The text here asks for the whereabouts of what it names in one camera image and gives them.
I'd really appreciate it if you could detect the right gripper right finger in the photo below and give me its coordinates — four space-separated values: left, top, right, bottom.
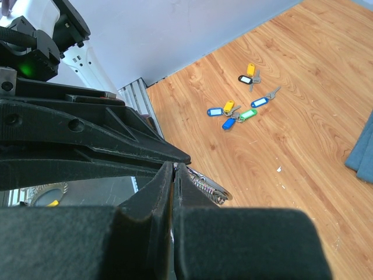
173 164 332 279

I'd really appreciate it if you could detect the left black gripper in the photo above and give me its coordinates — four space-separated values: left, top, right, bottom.
1 67 191 191

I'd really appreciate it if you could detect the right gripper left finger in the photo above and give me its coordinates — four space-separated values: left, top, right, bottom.
1 163 174 279

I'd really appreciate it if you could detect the silver metal keyring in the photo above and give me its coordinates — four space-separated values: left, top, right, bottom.
174 163 233 208

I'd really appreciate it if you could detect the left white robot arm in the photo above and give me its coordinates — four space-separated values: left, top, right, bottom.
1 1 191 191

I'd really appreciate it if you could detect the dark blue key tag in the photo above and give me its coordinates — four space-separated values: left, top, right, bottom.
222 118 236 130

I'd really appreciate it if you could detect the green key tag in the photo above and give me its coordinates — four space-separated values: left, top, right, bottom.
238 108 257 123

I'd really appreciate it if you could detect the yellow key tag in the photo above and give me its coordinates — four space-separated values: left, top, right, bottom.
247 63 256 77
223 100 234 114

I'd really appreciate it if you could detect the light blue key tag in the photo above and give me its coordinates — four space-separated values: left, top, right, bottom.
251 97 269 108

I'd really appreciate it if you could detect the folded blue cloth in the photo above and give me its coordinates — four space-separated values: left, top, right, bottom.
344 113 372 183

